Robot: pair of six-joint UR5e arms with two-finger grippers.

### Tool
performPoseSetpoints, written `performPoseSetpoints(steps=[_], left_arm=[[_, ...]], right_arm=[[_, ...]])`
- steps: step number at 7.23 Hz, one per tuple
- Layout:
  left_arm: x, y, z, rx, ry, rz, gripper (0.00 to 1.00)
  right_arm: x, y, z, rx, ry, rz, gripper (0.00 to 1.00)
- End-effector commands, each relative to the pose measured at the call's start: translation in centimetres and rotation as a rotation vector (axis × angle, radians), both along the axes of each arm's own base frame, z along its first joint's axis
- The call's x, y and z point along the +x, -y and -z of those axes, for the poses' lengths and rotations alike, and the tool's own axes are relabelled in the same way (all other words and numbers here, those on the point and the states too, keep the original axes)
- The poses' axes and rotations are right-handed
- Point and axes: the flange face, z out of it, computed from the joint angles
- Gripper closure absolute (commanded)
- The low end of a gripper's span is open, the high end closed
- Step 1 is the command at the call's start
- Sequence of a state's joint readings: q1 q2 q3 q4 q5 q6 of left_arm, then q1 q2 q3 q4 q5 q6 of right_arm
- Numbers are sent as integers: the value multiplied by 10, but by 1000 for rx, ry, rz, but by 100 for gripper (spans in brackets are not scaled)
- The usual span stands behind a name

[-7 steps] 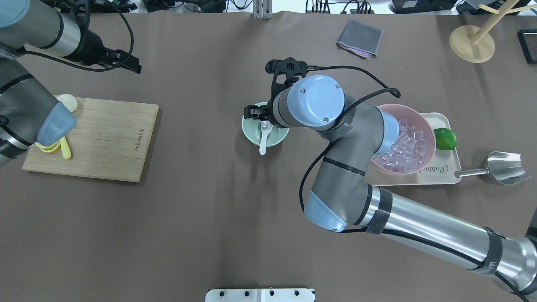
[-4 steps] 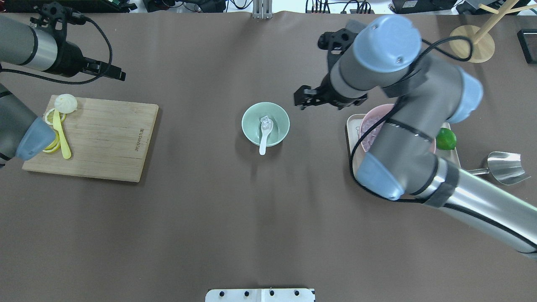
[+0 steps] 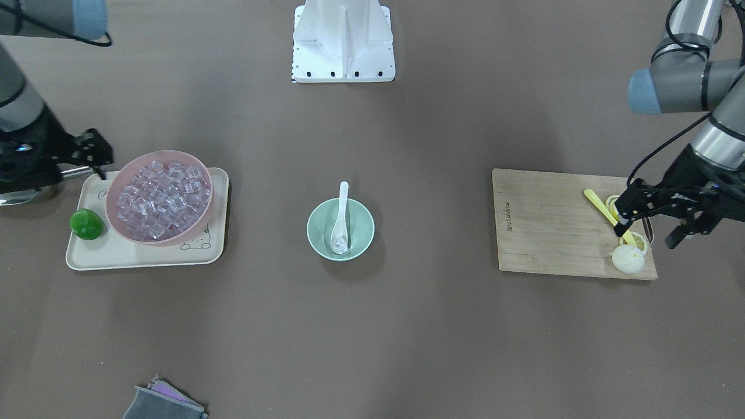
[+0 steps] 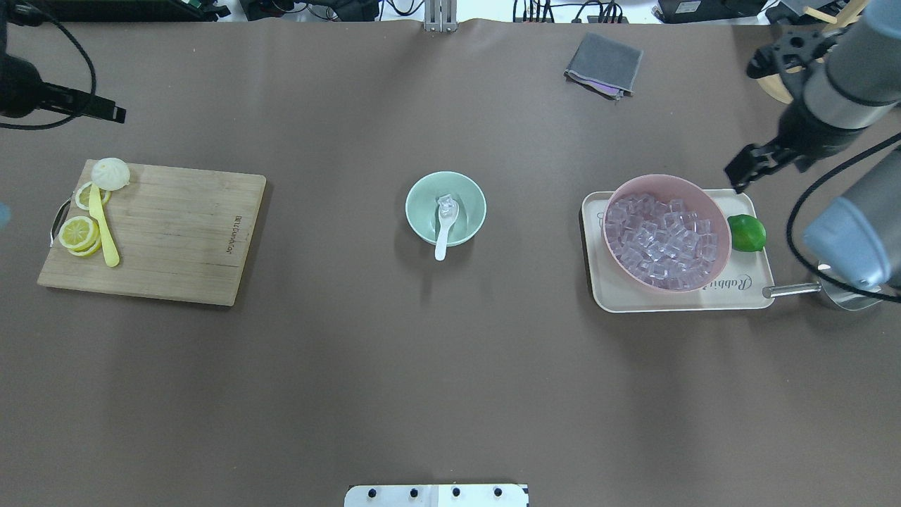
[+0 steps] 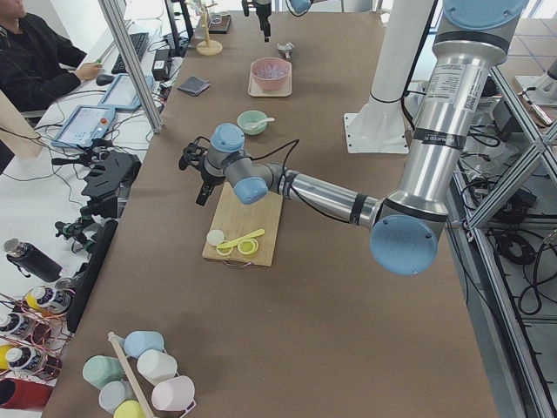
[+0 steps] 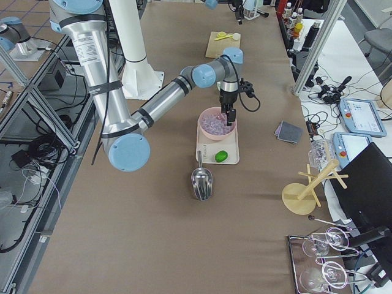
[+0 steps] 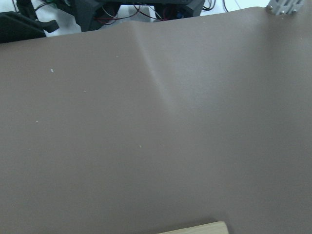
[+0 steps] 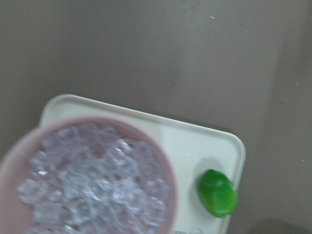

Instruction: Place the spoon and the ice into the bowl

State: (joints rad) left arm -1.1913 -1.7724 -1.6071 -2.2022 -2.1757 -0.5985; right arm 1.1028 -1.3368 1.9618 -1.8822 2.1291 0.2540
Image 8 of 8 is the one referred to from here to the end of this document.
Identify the pink bowl of ice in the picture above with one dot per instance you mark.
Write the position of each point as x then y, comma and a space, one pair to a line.
87, 175

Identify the green lime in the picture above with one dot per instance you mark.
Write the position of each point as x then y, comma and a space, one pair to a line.
217, 194

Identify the beige serving tray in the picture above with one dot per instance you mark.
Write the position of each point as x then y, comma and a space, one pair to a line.
192, 149

